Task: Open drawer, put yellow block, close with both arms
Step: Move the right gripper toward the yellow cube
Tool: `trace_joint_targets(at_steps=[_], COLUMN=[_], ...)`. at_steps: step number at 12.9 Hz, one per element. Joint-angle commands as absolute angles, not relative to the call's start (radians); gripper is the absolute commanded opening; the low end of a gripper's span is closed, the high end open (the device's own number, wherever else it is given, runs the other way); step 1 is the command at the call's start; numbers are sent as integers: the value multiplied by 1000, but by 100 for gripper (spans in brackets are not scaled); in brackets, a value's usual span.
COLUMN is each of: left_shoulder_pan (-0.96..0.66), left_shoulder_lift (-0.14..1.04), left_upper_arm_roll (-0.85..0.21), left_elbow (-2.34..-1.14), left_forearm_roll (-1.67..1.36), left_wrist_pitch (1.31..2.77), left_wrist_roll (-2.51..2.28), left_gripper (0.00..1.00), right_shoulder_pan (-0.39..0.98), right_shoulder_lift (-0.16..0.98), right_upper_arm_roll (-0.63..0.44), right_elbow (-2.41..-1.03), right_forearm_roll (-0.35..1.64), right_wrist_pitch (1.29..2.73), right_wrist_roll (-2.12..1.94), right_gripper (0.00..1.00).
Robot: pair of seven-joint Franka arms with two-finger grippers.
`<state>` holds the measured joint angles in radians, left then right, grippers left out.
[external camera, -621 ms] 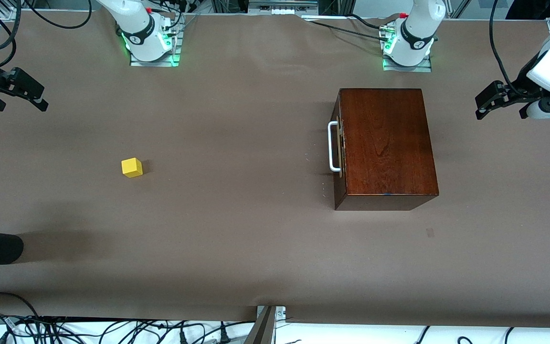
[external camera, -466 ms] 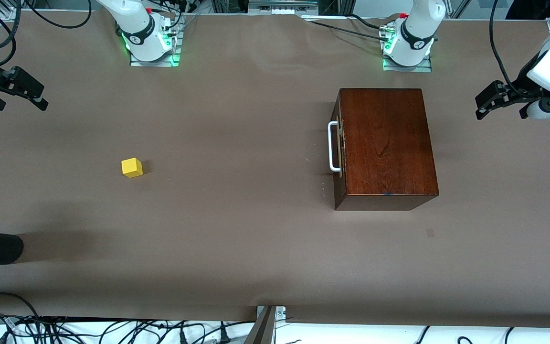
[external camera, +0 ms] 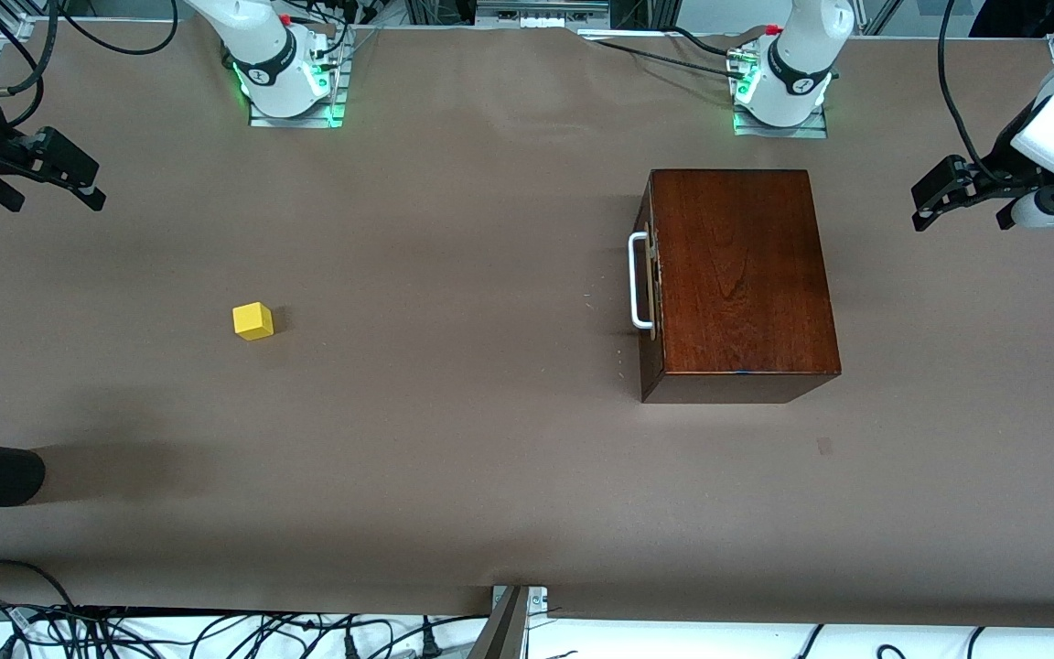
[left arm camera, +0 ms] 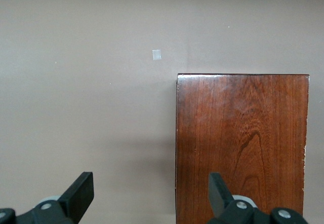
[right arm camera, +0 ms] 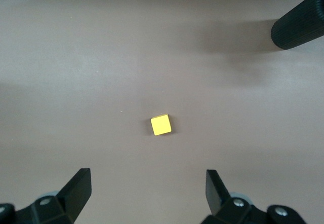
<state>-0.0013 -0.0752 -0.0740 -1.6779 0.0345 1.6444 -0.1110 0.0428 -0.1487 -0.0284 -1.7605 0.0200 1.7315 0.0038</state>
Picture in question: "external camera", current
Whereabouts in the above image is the yellow cube block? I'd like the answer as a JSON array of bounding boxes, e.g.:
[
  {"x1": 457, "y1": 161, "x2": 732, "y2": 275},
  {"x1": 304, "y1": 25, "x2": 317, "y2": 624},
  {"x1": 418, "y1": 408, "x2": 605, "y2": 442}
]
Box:
[{"x1": 232, "y1": 301, "x2": 274, "y2": 342}]

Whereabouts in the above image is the white metal drawer handle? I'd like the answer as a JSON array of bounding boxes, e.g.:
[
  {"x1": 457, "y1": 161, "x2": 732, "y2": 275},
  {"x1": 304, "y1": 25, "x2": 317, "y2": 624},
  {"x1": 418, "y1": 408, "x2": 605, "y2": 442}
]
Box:
[{"x1": 628, "y1": 231, "x2": 656, "y2": 330}]

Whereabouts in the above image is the light wood drawer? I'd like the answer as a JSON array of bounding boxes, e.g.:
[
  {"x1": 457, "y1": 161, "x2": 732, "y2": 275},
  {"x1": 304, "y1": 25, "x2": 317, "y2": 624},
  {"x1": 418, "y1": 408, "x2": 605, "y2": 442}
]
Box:
[{"x1": 634, "y1": 172, "x2": 665, "y2": 399}]

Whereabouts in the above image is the dark brown wooden cabinet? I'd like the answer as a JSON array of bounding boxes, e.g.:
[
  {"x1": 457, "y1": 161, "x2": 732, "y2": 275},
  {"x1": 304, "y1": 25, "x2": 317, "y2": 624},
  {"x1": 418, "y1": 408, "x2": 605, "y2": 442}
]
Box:
[{"x1": 634, "y1": 167, "x2": 844, "y2": 405}]

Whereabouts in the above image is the brown table cover sheet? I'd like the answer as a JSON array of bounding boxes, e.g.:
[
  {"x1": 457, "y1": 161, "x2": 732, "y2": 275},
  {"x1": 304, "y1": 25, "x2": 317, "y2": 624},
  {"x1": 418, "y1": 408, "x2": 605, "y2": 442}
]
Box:
[{"x1": 0, "y1": 23, "x2": 1054, "y2": 631}]

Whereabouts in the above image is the perforated metal side rail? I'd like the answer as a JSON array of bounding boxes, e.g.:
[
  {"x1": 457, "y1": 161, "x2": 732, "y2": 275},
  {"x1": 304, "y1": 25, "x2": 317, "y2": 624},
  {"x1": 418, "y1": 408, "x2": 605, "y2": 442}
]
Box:
[{"x1": 0, "y1": 14, "x2": 34, "y2": 65}]

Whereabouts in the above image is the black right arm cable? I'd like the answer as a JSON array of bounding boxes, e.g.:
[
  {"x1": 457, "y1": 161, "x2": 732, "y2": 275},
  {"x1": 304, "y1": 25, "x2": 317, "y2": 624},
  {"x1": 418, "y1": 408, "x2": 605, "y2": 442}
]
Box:
[{"x1": 0, "y1": 0, "x2": 182, "y2": 129}]

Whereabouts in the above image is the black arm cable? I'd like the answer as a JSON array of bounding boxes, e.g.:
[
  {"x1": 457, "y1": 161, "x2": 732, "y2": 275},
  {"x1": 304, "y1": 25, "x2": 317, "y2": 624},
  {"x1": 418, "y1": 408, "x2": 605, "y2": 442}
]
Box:
[
  {"x1": 0, "y1": 0, "x2": 182, "y2": 129},
  {"x1": 936, "y1": 0, "x2": 1004, "y2": 184}
]

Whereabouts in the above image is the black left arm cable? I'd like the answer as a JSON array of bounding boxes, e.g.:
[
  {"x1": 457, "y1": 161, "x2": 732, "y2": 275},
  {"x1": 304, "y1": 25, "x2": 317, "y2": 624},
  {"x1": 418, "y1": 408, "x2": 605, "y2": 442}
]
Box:
[{"x1": 936, "y1": 0, "x2": 1004, "y2": 184}]

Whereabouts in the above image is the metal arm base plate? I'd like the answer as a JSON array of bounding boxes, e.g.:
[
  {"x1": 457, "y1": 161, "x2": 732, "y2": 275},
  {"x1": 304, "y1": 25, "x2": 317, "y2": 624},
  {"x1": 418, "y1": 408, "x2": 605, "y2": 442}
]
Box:
[
  {"x1": 248, "y1": 27, "x2": 350, "y2": 129},
  {"x1": 733, "y1": 55, "x2": 828, "y2": 138}
]

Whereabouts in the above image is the black base cable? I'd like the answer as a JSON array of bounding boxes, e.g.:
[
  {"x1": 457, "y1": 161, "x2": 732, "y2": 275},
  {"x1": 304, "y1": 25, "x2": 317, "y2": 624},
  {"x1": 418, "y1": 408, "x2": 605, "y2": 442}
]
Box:
[
  {"x1": 664, "y1": 26, "x2": 752, "y2": 58},
  {"x1": 593, "y1": 38, "x2": 738, "y2": 74}
]

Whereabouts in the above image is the silver corner bracket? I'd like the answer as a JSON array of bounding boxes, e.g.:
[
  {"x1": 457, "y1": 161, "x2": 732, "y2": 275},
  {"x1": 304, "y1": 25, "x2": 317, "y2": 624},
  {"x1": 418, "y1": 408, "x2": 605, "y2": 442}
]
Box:
[{"x1": 490, "y1": 586, "x2": 548, "y2": 616}]

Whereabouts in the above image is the grey metal post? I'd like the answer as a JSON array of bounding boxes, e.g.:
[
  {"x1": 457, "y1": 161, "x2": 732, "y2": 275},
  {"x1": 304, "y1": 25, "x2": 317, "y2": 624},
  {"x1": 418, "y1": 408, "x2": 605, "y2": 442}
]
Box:
[{"x1": 468, "y1": 586, "x2": 530, "y2": 659}]

